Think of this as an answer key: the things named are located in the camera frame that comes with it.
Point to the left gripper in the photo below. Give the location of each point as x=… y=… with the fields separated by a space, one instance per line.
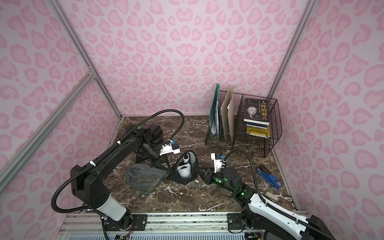
x=163 y=162

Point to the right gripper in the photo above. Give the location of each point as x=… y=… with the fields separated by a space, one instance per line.
x=207 y=174

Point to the black pouch gold print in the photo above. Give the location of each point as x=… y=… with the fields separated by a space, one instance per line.
x=174 y=176

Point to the white hair dryer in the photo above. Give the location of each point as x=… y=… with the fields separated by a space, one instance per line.
x=184 y=167

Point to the plain black pouch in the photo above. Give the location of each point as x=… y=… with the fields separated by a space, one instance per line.
x=142 y=158

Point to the grey hair dryer pouch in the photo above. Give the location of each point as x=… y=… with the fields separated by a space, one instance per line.
x=143 y=178

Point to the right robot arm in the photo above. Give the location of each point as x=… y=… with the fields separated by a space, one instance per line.
x=259 y=212

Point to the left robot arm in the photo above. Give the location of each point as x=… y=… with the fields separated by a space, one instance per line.
x=91 y=183

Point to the white eraser block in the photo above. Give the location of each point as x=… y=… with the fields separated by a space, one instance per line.
x=271 y=197

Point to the yellow striped book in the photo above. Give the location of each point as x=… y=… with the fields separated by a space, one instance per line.
x=259 y=131

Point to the book with portrait cover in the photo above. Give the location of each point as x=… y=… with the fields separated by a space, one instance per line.
x=257 y=112

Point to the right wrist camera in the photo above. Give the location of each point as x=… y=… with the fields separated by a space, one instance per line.
x=217 y=162

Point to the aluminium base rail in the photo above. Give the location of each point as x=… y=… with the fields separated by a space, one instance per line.
x=163 y=226

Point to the black wire basket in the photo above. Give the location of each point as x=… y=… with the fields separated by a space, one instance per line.
x=258 y=142

